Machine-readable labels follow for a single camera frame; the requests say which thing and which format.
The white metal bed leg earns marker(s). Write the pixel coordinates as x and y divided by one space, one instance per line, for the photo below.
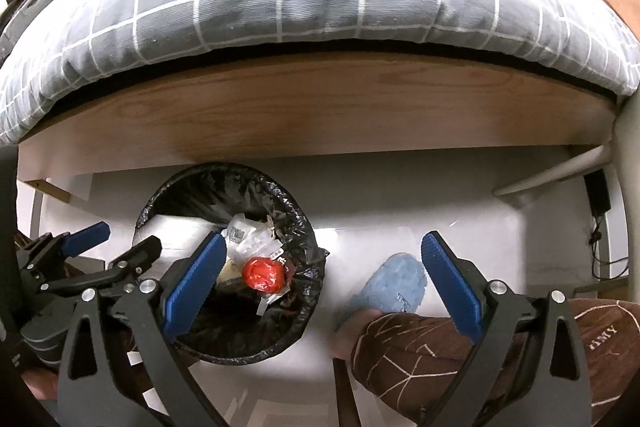
625 187

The white diagonal bed brace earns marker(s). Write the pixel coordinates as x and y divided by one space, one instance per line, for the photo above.
550 174

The light blue slipper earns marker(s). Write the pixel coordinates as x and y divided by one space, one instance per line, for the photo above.
395 279

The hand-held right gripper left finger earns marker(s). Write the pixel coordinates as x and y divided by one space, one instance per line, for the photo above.
195 287

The grey plastic case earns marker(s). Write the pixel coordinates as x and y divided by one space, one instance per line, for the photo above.
30 7

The wooden bed frame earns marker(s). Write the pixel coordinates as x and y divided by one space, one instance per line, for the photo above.
320 107

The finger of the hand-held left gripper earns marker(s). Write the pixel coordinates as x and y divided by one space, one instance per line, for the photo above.
135 257
85 236

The trash bin with black bag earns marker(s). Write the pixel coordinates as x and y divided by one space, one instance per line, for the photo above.
210 187

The person's right leg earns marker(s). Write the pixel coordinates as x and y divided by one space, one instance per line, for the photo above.
400 357

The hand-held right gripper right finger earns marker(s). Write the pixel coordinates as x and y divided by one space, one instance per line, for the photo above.
450 282

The red plastic bag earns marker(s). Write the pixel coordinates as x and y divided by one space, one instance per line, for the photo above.
262 274

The dark wooden chair frame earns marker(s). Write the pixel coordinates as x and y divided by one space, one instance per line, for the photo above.
345 399

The person's leg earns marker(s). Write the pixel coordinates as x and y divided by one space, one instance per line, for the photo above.
40 387
400 357

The black power adapter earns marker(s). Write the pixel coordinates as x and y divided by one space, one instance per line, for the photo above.
597 192

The person's left leg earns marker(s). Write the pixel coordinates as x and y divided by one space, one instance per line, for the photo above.
40 387

